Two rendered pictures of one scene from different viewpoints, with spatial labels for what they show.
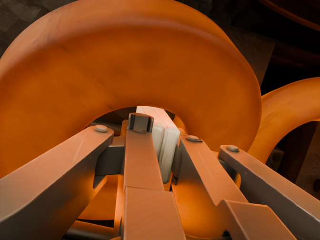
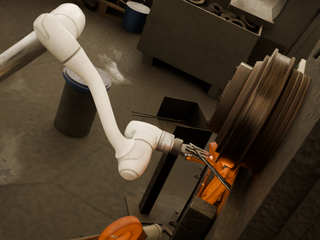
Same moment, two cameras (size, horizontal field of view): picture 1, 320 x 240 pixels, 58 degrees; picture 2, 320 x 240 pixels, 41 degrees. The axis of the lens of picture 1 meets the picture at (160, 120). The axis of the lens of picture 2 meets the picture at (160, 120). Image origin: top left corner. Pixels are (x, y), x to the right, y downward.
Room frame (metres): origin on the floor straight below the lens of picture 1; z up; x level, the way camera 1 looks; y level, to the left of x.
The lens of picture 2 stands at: (0.15, -1.58, 1.76)
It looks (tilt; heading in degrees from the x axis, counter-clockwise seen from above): 30 degrees down; 100
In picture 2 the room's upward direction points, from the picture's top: 24 degrees clockwise
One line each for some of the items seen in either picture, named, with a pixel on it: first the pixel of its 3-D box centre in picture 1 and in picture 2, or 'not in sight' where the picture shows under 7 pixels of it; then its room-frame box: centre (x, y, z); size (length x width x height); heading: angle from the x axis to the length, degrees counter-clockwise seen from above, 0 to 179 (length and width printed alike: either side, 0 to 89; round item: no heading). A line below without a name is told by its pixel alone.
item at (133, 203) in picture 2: not in sight; (164, 164); (-0.07, 0.37, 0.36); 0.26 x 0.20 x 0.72; 126
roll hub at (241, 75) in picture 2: not in sight; (228, 97); (0.10, -0.11, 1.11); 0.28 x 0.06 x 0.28; 91
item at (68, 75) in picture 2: not in sight; (80, 101); (-0.80, 0.73, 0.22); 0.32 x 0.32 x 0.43
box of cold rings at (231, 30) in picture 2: not in sight; (202, 34); (-0.54, 2.63, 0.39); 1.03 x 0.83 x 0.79; 5
